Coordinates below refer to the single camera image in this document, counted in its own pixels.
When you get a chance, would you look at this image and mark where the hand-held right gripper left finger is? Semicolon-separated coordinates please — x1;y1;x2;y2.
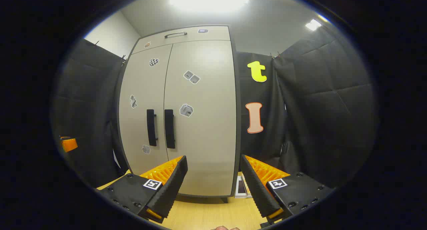
97;156;188;224

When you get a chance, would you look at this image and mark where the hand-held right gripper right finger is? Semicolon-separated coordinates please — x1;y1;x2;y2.
240;154;335;228

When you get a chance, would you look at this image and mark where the white card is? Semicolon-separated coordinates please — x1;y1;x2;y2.
235;175;252;199

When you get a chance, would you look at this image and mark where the beige double-door shoe cabinet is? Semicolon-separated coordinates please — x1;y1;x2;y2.
115;25;241;204

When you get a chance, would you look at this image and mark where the small ceiling light panel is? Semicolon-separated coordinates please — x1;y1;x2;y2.
305;19;322;31

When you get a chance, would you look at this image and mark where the beige shoe cabinet door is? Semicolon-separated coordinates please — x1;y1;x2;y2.
119;44;173;175
163;40;237;197

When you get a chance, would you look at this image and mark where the beige cabinet drawer front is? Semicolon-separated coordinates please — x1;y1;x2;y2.
132;26;231;54

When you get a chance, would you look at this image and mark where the black backdrop cloth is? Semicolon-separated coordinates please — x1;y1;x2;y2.
236;25;377;190
53;38;129;187

